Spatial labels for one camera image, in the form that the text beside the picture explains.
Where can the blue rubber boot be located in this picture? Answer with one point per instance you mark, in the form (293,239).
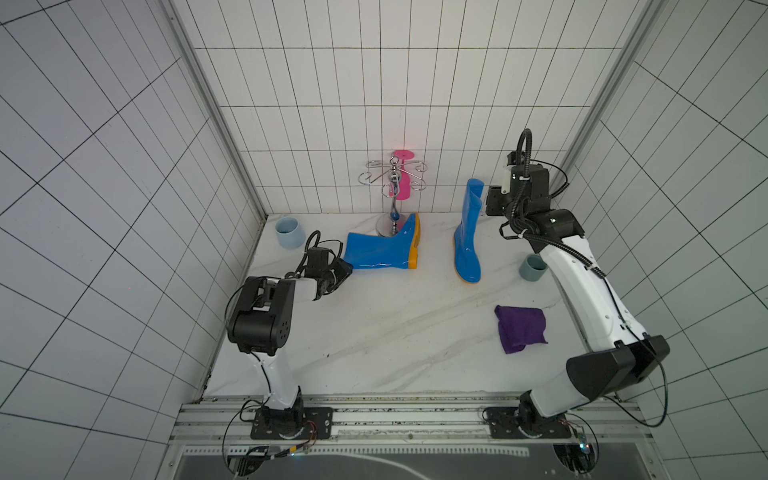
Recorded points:
(466,260)
(374,252)

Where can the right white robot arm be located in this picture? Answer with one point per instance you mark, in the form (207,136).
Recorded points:
(619,351)

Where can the purple cloth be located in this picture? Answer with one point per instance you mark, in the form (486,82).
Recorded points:
(520,327)

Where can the light blue cup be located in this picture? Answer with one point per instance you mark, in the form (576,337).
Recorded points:
(289,233)

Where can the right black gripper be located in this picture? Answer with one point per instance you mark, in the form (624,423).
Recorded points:
(495,201)

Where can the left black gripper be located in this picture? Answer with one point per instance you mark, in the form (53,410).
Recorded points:
(342,268)

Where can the chrome hook stand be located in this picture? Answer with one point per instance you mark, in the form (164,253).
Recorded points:
(377,172)

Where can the grey-green cup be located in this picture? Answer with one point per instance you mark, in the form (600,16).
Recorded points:
(532,268)

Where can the pink hanging brush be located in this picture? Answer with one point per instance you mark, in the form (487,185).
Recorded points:
(400,179)

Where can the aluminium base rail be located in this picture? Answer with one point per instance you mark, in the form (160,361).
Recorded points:
(426,421)

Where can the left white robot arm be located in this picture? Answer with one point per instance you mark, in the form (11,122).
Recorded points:
(260,323)

